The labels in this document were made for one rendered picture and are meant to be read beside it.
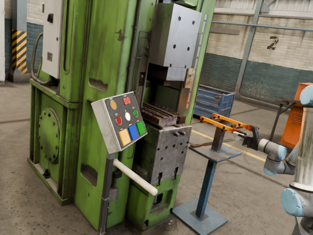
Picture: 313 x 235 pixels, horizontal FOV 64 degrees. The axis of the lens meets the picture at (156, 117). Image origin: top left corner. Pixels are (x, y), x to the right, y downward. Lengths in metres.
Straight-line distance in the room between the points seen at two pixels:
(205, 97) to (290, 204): 4.27
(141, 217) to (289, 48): 8.03
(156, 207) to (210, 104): 3.68
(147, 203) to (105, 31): 1.35
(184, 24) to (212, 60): 8.57
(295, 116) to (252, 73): 4.76
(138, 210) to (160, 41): 1.35
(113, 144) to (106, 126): 0.10
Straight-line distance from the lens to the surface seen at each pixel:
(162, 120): 1.88
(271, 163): 1.88
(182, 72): 1.90
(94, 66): 2.02
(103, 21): 2.00
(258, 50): 9.67
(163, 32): 1.78
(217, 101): 5.59
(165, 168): 2.04
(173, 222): 2.46
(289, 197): 1.66
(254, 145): 1.94
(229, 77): 10.00
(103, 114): 1.30
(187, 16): 1.86
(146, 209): 2.14
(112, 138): 1.31
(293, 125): 5.18
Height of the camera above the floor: 1.51
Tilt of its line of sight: 16 degrees down
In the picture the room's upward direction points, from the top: 10 degrees clockwise
